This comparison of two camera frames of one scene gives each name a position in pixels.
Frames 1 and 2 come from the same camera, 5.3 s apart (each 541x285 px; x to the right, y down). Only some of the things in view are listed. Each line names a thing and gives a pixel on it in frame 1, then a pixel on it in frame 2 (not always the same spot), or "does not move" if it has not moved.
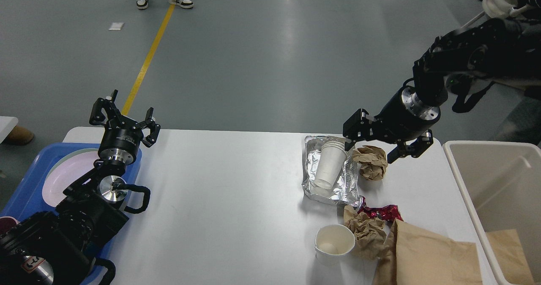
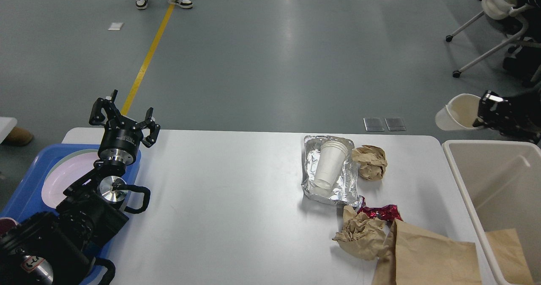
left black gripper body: x=120 y=141 does not move
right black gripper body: x=404 y=117 to x=519 y=117
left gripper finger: x=154 y=128 does not move
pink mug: x=6 y=223 does not move
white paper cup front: x=332 y=242 to x=460 y=112
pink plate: x=64 y=172 does not move
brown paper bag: x=510 y=256 does not move
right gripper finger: x=359 y=126 to x=494 y=111
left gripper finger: x=105 y=109 does not move
